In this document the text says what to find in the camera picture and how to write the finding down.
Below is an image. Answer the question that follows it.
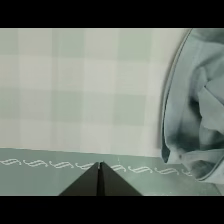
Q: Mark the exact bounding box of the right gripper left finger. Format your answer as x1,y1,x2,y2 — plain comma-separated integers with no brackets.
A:
58,161,100,197

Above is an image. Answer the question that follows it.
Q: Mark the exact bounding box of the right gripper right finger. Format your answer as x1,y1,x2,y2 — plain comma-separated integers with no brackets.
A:
99,161,143,197

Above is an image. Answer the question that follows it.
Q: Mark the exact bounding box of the light blue shirt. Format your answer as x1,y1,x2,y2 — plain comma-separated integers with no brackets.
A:
160,28,224,184

